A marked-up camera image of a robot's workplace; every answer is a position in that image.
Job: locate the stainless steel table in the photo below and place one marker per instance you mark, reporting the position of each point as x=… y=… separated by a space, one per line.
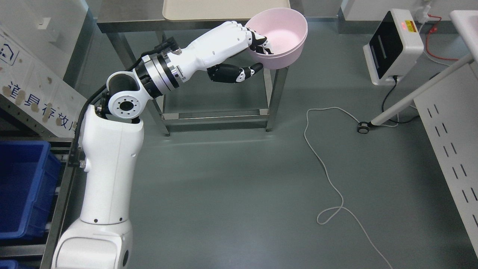
x=216 y=116

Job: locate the blue plastic bin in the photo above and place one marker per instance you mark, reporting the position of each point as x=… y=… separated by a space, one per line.
x=29 y=174

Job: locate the white stand leg with caster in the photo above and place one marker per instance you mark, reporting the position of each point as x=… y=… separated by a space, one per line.
x=364 y=127

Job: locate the white sign board blue lettering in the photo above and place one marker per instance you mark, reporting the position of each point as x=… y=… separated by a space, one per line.
x=32 y=87

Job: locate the white black electronic device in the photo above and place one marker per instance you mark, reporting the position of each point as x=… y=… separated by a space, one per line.
x=394 y=48

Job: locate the white perforated panel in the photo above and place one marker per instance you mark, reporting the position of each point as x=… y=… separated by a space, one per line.
x=449 y=112

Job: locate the beige plastic tray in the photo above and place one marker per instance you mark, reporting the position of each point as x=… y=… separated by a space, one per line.
x=217 y=10

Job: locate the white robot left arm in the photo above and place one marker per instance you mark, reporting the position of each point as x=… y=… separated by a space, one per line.
x=107 y=142

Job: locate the black white robotic hand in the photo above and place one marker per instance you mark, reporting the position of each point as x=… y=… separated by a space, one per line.
x=209 y=51

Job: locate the metal shelf rack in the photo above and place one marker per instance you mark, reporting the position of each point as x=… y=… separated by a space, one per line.
x=18 y=125

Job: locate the pink bowl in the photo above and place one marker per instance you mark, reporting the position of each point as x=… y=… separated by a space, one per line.
x=287 y=47
x=286 y=29

